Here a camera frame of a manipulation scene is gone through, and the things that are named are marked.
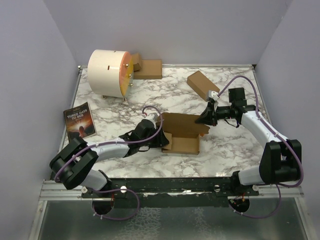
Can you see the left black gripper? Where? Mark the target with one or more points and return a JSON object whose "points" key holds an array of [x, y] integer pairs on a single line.
{"points": [[160, 140]]}

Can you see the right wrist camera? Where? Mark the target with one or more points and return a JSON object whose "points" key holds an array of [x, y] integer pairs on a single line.
{"points": [[212, 96]]}

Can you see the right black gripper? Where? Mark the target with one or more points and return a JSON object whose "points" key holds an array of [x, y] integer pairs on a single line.
{"points": [[207, 117]]}

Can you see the folded brown cardboard box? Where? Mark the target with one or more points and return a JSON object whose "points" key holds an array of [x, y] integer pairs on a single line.
{"points": [[201, 84]]}

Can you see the dark book three days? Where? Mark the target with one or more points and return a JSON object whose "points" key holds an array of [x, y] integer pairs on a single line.
{"points": [[79, 122]]}

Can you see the round white drawer cabinet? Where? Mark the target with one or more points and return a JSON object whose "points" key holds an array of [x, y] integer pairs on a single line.
{"points": [[109, 72]]}

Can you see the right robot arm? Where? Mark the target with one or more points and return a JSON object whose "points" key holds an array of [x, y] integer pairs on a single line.
{"points": [[281, 157]]}

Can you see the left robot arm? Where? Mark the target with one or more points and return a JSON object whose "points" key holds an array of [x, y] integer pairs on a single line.
{"points": [[73, 164]]}

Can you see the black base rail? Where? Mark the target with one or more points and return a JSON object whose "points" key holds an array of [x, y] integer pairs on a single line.
{"points": [[185, 191]]}

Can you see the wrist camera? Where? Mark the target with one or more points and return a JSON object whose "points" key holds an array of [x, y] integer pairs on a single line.
{"points": [[212, 96], [152, 117]]}

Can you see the large flat cardboard box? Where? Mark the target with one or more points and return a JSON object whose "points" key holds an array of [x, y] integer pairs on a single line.
{"points": [[151, 70]]}

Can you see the small cardboard box at back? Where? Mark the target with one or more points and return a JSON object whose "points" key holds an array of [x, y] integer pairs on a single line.
{"points": [[137, 62]]}

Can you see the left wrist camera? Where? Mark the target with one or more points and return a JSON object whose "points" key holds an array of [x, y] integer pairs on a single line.
{"points": [[152, 117]]}

